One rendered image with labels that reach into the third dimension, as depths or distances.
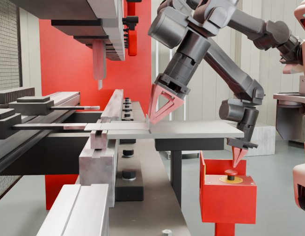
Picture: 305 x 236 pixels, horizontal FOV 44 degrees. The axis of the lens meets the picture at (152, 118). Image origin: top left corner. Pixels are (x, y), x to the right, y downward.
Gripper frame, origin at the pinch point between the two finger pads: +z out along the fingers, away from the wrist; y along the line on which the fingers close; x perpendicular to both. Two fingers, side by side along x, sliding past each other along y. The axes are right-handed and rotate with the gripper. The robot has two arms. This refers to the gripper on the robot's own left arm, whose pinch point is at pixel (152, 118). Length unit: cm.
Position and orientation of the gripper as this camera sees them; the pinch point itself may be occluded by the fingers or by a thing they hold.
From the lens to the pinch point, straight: 79.9
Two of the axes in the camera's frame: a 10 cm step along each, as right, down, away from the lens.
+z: -5.0, 8.6, 0.6
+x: 8.6, 4.9, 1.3
